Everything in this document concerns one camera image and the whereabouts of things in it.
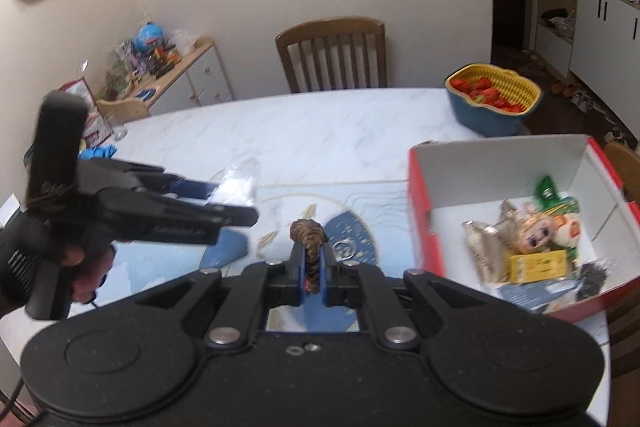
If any red cardboard box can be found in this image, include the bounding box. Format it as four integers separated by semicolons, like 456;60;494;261
406;133;640;324

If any gold snack packet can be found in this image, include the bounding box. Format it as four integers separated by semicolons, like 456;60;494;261
462;201;517;284

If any white tall cabinet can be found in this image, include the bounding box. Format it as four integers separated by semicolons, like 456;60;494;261
569;0;640;98

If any brown braided hair tie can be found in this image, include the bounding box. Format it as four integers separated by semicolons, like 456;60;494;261
289;218;328;295

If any wooden drawer cabinet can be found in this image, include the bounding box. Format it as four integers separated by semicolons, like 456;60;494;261
94;36;236;118

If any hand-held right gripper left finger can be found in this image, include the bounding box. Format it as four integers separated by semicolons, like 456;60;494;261
132;241;307;351

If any black cable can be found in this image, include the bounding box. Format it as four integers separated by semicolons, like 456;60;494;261
0;376;32;427

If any light wooden chair back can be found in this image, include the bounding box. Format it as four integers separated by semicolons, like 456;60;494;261
94;98;152;124

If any grey correction tape dispenser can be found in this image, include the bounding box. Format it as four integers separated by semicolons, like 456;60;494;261
497;280;569;314

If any person's left hand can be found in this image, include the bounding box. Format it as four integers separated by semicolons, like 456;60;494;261
59;243;114;303

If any blue cloth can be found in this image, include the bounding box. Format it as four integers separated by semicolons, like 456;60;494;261
79;145;119;161

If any green and white plush doll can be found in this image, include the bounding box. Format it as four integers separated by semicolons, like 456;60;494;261
530;176;584;254

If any clear packet of dark tea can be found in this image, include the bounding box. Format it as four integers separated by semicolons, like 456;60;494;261
574;259;609;304

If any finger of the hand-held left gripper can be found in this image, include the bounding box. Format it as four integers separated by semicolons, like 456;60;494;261
204;204;260;229
127;162;212;202

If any printed snack bag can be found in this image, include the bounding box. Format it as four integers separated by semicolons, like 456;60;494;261
57;76;114;146

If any yellow and blue basket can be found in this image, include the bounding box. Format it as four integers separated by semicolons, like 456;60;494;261
444;62;544;138

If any brown wooden chair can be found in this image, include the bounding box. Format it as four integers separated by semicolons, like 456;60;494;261
274;16;389;94

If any blue globe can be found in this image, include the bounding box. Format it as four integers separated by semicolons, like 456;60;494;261
134;21;167;54

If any yellow carton box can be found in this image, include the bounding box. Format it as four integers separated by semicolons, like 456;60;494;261
507;249;571;284

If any clear plastic bag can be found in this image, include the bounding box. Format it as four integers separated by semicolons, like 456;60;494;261
209;156;262;209

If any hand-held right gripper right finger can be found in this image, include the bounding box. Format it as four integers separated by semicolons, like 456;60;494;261
320;241;496;351

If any plush doll head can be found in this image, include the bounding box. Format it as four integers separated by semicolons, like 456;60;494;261
514;211;554;256

